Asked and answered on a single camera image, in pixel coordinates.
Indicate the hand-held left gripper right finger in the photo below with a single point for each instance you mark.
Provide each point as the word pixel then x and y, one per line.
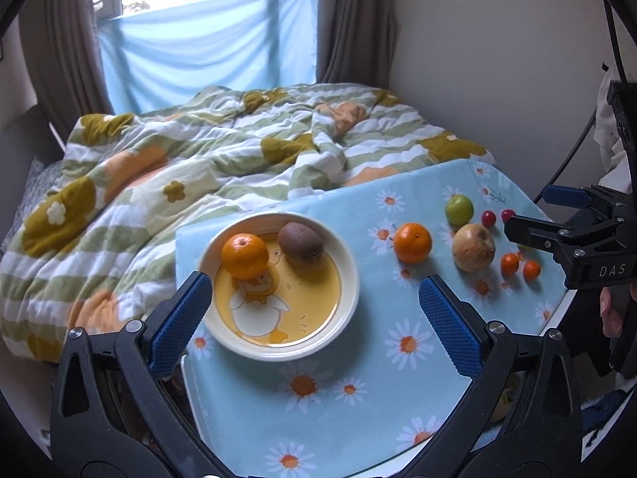
pixel 450 328

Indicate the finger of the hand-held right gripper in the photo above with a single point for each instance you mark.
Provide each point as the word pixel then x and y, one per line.
pixel 532 233
pixel 565 195

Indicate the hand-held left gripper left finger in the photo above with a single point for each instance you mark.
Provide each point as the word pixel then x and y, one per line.
pixel 179 323

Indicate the red cherry tomato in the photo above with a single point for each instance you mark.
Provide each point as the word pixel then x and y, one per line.
pixel 507 214
pixel 488 218

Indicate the small orange kumquat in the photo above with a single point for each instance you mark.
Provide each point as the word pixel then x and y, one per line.
pixel 531 270
pixel 509 265

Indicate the green apple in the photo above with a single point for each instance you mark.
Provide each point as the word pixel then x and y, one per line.
pixel 459 210

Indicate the orange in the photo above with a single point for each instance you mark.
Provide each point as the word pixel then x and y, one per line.
pixel 413 243
pixel 244 255

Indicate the yellow duck bowl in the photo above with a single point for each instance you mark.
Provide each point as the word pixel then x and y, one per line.
pixel 298 318

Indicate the person's right hand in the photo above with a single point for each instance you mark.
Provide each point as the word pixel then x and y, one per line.
pixel 609 316

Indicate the white plastic bag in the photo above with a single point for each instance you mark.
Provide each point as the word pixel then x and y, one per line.
pixel 614 164

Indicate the blue daisy tablecloth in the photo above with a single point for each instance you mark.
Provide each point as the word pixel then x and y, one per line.
pixel 373 308

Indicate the brown kiwi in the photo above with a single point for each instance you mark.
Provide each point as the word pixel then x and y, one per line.
pixel 300 244

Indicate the fluffy white blue rug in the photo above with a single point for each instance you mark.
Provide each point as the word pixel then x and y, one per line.
pixel 597 418

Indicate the green striped flower blanket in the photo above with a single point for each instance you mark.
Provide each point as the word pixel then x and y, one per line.
pixel 199 159

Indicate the grey patterned bedsheet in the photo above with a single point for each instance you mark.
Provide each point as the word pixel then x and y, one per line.
pixel 35 184

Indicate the white bedside board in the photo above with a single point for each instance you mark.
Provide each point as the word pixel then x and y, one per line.
pixel 25 134

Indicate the brown curtain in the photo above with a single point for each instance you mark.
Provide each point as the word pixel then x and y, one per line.
pixel 64 59
pixel 358 20

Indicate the light blue window cloth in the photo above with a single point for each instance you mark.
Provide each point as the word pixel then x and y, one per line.
pixel 199 50

